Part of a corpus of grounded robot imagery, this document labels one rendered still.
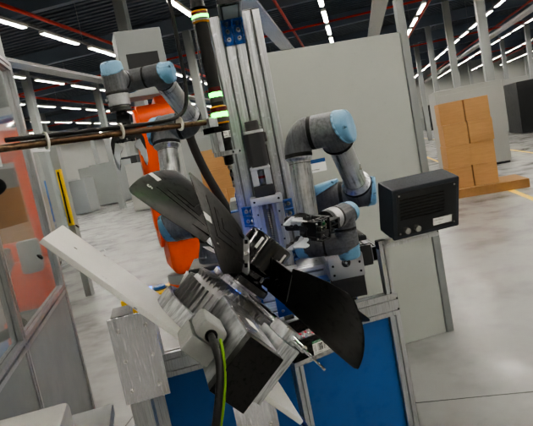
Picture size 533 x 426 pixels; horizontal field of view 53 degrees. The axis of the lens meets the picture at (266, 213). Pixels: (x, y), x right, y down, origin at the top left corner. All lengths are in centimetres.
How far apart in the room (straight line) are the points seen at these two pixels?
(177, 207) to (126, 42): 417
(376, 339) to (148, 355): 99
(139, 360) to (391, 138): 259
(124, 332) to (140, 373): 10
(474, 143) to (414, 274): 605
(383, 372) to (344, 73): 199
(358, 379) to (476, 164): 777
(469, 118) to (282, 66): 644
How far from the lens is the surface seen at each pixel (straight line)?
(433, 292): 376
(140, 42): 544
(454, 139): 945
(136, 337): 125
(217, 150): 136
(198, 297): 126
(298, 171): 183
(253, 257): 127
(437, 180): 194
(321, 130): 180
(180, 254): 530
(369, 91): 349
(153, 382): 128
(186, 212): 134
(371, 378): 204
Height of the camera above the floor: 146
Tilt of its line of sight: 7 degrees down
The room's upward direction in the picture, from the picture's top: 11 degrees counter-clockwise
